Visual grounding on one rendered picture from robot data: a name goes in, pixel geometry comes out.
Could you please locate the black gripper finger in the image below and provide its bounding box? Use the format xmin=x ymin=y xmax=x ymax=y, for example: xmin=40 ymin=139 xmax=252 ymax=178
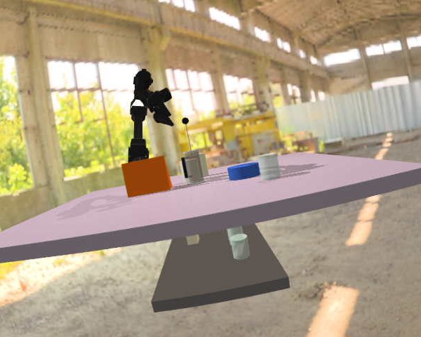
xmin=157 ymin=114 xmax=175 ymax=126
xmin=151 ymin=96 xmax=171 ymax=117

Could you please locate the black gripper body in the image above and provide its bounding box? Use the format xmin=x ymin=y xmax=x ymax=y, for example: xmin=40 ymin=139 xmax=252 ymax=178
xmin=140 ymin=91 xmax=163 ymax=123

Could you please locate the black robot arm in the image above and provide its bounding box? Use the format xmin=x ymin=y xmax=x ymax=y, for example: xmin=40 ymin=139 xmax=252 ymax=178
xmin=128 ymin=69 xmax=172 ymax=162

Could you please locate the blue cylinder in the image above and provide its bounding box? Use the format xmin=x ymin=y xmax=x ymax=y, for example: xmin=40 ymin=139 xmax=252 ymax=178
xmin=227 ymin=162 xmax=260 ymax=180

